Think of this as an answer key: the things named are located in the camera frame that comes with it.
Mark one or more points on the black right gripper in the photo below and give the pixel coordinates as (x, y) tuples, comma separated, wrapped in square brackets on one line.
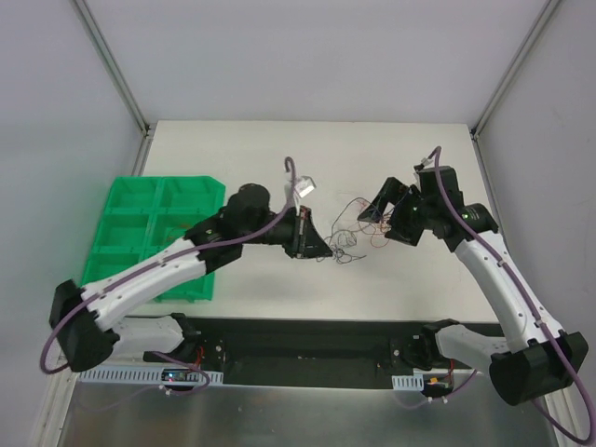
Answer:
[(403, 218)]

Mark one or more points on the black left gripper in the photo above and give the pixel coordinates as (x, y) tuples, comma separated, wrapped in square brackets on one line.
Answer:
[(299, 234)]

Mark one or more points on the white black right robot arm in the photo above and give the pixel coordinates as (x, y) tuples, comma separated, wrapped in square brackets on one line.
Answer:
[(535, 355)]

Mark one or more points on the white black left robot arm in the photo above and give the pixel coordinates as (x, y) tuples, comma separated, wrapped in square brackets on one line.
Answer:
[(93, 322)]

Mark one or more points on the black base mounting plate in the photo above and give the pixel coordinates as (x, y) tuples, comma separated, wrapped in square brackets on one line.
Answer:
[(356, 354)]

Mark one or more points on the green plastic compartment tray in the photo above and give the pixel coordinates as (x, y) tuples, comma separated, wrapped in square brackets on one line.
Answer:
[(144, 215)]

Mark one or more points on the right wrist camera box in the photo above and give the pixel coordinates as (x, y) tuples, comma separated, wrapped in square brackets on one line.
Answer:
[(424, 164)]

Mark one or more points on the aluminium frame post right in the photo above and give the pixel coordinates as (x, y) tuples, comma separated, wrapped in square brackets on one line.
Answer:
[(540, 24)]

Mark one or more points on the aluminium frame post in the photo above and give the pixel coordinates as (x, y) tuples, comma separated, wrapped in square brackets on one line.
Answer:
[(540, 24), (110, 64)]

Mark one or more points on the white slotted cable duct right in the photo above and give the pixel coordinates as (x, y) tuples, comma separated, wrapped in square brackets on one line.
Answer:
[(414, 382)]

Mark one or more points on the aluminium frame post left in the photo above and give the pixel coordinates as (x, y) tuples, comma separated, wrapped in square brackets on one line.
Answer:
[(110, 64)]

